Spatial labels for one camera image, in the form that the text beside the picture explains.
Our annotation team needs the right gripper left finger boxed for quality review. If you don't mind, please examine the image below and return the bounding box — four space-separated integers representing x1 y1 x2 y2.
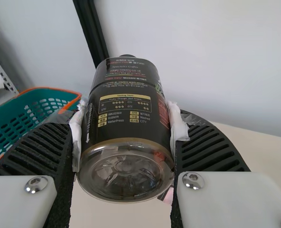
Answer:
0 99 85 228

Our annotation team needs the black post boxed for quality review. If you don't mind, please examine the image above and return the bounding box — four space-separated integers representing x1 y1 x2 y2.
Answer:
73 0 111 70

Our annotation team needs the teal shopping basket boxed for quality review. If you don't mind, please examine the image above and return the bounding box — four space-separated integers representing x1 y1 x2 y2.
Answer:
0 86 83 171

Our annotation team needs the dark coffee bottle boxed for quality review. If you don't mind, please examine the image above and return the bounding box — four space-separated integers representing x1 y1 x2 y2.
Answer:
76 55 176 202

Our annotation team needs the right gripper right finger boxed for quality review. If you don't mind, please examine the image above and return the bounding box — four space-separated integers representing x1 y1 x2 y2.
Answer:
166 101 281 228

